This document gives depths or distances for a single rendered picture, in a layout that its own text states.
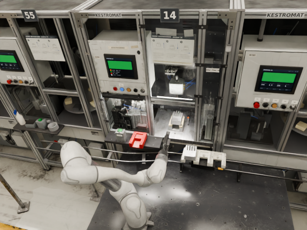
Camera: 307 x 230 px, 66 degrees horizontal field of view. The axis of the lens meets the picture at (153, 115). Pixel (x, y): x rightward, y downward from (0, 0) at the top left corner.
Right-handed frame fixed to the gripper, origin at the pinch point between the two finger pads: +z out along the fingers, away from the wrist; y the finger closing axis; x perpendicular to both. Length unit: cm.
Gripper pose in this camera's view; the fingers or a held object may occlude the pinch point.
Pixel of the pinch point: (167, 138)
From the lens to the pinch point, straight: 190.8
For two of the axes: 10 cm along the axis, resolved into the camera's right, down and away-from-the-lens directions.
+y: -0.8, -7.8, -6.3
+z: 2.5, -6.2, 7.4
